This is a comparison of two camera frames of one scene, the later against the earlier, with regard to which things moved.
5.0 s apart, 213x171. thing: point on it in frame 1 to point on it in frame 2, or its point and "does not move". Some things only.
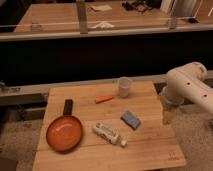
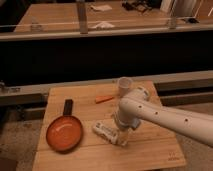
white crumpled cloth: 104,25 does not move
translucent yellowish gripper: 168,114 to 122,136
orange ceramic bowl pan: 64,132 does not move
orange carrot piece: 101,99 does not move
